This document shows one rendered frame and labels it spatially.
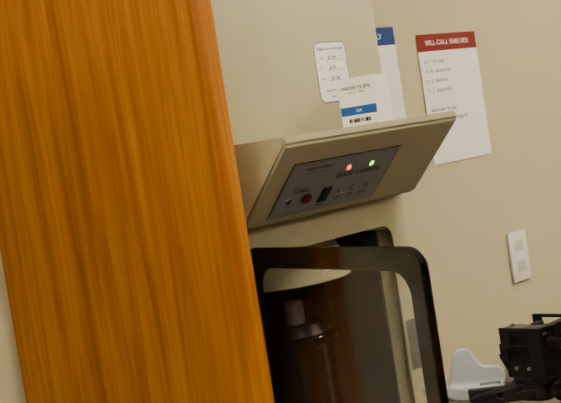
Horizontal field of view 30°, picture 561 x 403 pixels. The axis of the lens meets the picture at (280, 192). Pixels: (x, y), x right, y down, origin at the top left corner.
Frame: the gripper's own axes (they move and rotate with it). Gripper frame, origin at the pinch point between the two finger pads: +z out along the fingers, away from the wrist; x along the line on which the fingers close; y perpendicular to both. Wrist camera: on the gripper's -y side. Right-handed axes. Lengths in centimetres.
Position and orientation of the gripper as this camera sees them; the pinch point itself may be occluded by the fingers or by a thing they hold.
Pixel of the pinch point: (463, 378)
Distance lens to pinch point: 128.4
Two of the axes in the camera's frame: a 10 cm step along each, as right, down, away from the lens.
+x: -7.1, 1.5, -6.8
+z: -6.8, 0.8, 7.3
